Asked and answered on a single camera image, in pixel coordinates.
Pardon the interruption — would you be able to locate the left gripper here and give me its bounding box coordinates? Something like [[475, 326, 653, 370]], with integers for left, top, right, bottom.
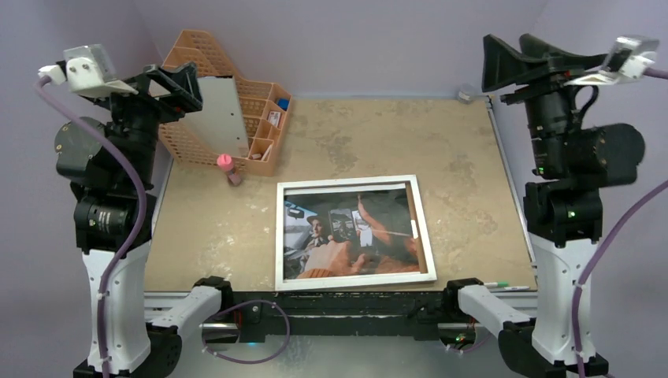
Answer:
[[93, 60, 200, 187]]

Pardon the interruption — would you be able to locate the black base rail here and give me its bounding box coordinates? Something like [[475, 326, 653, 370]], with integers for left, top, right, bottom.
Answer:
[[201, 291, 482, 343]]

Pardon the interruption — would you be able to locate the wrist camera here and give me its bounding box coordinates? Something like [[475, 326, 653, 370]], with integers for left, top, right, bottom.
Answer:
[[566, 35, 659, 86], [38, 44, 139, 99]]

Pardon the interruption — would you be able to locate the white wooden picture frame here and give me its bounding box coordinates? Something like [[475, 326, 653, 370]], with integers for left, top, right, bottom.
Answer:
[[275, 175, 437, 291]]

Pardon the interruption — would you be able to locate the white board in organizer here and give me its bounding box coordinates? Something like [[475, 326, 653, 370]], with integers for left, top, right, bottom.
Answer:
[[184, 76, 250, 158]]

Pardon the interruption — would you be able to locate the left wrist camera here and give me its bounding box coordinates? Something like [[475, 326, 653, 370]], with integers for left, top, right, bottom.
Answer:
[[38, 44, 139, 99]]

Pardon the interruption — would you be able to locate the pink capped small bottle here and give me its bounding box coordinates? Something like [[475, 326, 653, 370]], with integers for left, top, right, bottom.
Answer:
[[217, 154, 242, 187]]

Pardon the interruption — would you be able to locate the red white small box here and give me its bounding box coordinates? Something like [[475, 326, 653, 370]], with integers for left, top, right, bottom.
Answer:
[[267, 110, 282, 128]]

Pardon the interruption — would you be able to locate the orange plastic desk organizer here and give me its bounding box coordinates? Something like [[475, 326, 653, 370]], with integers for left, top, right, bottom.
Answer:
[[159, 29, 291, 176]]

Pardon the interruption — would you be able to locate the brown cardboard backing board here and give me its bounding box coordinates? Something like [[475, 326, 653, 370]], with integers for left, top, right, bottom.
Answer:
[[406, 182, 426, 273]]

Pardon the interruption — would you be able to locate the small clear jar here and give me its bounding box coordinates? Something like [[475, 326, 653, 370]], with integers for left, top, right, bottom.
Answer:
[[457, 83, 477, 104]]

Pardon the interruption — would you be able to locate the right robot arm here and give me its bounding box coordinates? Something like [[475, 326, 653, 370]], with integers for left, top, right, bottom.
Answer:
[[442, 34, 659, 377]]

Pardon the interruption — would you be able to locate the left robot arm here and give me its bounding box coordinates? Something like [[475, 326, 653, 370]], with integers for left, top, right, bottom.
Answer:
[[54, 58, 235, 377]]

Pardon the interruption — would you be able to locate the blue item in organizer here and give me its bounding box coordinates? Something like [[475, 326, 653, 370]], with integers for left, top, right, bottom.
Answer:
[[276, 98, 290, 111]]

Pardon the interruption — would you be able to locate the printed photo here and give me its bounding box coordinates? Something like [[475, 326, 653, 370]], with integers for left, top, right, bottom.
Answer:
[[280, 183, 419, 280]]

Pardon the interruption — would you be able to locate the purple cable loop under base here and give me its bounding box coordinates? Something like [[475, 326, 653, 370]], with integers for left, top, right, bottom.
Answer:
[[202, 299, 291, 365]]

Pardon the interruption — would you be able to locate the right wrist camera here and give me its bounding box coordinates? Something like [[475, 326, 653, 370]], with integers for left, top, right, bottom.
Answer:
[[566, 35, 659, 86]]

